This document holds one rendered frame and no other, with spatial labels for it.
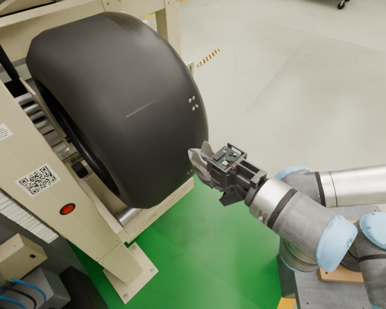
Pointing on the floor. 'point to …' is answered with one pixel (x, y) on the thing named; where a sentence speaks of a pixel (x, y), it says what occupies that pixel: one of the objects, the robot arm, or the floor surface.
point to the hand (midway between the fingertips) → (192, 154)
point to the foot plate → (125, 293)
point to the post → (7, 102)
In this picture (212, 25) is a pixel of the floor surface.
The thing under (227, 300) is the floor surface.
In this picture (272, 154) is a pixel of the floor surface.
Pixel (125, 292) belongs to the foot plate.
